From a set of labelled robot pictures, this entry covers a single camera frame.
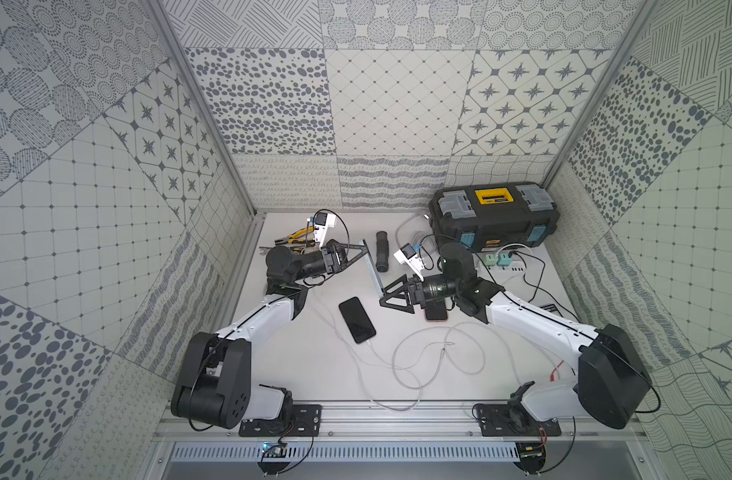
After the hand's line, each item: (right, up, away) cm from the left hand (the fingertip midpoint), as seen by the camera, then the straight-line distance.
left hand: (359, 245), depth 69 cm
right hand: (+6, -13, +1) cm, 14 cm away
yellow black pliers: (-28, +1, +42) cm, 50 cm away
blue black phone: (-2, -24, +22) cm, 32 cm away
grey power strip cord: (+12, +4, +46) cm, 47 cm away
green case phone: (+3, -9, +14) cm, 17 cm away
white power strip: (+47, -7, +32) cm, 57 cm away
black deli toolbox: (+44, +9, +29) cm, 53 cm away
